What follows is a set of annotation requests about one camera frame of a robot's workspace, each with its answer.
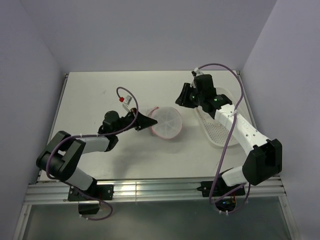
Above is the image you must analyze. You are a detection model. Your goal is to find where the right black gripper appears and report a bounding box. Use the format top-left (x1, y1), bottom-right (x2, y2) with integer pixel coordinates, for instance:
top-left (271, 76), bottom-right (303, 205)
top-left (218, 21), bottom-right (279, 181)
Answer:
top-left (175, 82), bottom-right (204, 109)

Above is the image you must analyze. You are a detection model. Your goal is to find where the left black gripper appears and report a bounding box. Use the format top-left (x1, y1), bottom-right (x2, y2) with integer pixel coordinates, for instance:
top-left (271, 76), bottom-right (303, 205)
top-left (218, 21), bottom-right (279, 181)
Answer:
top-left (113, 107), bottom-right (157, 135)

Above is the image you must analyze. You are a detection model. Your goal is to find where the white mesh laundry bag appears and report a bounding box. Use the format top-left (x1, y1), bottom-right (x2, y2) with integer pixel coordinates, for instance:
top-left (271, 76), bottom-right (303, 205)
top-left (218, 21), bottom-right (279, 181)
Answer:
top-left (146, 106), bottom-right (183, 140)

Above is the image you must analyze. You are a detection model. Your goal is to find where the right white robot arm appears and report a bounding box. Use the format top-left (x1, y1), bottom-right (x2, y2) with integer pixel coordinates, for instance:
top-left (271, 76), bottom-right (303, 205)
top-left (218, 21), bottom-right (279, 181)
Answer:
top-left (175, 74), bottom-right (283, 195)

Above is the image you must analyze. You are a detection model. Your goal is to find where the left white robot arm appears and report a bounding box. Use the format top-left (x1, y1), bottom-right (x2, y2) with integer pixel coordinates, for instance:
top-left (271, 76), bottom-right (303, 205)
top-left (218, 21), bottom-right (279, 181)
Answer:
top-left (36, 108), bottom-right (158, 200)

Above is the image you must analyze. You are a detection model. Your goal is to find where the white perforated plastic basket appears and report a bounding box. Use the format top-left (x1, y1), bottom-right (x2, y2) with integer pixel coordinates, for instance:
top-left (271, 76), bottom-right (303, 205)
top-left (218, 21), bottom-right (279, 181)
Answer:
top-left (194, 86), bottom-right (241, 148)

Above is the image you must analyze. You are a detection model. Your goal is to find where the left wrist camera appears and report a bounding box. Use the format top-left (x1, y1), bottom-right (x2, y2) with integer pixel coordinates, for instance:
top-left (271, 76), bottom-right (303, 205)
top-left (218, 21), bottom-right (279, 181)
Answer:
top-left (119, 95), bottom-right (133, 112)

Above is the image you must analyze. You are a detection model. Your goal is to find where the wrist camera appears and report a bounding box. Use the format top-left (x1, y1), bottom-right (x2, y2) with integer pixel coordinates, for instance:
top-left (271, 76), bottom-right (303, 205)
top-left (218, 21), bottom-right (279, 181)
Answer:
top-left (119, 95), bottom-right (133, 112)
top-left (191, 67), bottom-right (204, 78)

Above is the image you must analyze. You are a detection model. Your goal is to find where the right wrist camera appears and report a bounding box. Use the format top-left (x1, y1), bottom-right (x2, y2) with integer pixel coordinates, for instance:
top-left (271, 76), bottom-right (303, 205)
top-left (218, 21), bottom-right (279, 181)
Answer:
top-left (191, 67), bottom-right (204, 78)

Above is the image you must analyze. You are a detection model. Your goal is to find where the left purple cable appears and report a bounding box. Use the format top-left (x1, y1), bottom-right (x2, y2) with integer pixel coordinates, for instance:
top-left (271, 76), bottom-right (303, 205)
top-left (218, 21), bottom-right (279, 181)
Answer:
top-left (46, 86), bottom-right (140, 221)

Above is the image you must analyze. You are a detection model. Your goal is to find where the purple cable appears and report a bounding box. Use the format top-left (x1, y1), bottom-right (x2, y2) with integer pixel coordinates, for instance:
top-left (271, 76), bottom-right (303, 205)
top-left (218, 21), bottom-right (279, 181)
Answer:
top-left (46, 86), bottom-right (140, 221)
top-left (198, 62), bottom-right (251, 215)

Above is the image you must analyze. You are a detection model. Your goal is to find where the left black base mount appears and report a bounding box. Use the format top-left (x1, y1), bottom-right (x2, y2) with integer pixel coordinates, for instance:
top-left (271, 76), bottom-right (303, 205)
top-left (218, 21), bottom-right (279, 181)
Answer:
top-left (67, 184), bottom-right (114, 202)

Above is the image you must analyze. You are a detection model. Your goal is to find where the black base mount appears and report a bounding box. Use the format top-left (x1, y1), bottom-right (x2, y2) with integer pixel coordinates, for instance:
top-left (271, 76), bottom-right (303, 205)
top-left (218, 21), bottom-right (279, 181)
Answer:
top-left (67, 184), bottom-right (114, 202)
top-left (196, 179), bottom-right (246, 198)

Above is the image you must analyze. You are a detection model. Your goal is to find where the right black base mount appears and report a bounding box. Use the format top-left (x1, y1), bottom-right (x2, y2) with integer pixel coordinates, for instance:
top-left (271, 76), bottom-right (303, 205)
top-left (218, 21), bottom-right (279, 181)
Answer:
top-left (196, 179), bottom-right (246, 198)

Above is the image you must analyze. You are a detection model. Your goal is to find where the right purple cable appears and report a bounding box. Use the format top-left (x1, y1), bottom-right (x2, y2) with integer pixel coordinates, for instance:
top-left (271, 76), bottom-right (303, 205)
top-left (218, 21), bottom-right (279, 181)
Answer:
top-left (198, 62), bottom-right (251, 215)

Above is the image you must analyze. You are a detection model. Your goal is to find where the aluminium mounting rail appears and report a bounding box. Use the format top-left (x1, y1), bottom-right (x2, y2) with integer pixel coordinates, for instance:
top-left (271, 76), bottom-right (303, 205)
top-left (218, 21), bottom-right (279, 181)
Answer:
top-left (23, 175), bottom-right (287, 205)

